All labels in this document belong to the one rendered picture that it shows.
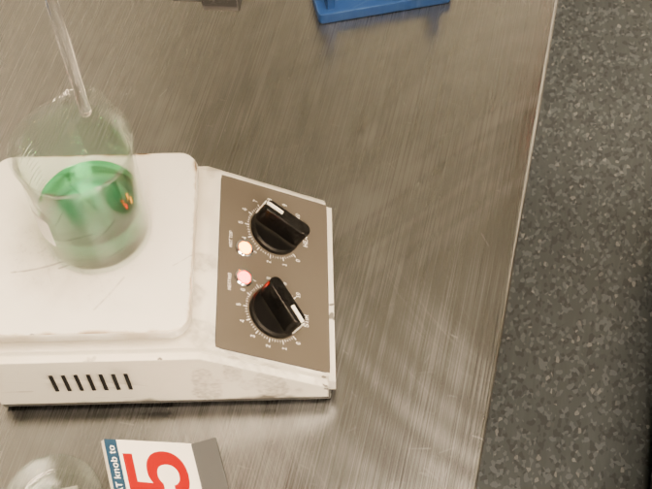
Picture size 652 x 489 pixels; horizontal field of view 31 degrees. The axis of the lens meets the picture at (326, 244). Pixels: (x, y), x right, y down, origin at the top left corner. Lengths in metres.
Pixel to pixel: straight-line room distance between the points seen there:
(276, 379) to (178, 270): 0.08
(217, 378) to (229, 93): 0.24
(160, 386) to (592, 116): 1.22
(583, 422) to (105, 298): 0.99
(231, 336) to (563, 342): 0.98
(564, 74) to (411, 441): 1.22
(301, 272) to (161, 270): 0.09
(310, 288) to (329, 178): 0.11
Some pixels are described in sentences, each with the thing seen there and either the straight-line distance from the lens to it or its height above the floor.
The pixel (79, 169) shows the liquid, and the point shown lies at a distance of 0.67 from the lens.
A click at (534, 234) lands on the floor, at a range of 1.67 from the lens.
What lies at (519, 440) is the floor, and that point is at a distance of 1.52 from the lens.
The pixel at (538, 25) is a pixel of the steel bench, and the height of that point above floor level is 0.75.
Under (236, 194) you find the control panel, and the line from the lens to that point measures 0.71.
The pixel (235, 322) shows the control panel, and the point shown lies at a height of 0.81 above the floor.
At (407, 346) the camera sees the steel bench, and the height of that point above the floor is 0.75.
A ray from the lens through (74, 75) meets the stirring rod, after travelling 0.56.
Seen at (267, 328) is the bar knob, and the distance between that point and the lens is 0.67.
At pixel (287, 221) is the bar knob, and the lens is 0.69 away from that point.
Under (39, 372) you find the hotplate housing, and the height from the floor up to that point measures 0.80.
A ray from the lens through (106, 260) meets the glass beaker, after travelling 0.65.
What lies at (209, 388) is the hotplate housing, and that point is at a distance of 0.68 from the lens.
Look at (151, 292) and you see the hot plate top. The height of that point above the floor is 0.84.
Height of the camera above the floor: 1.39
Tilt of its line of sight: 58 degrees down
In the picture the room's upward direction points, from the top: 2 degrees counter-clockwise
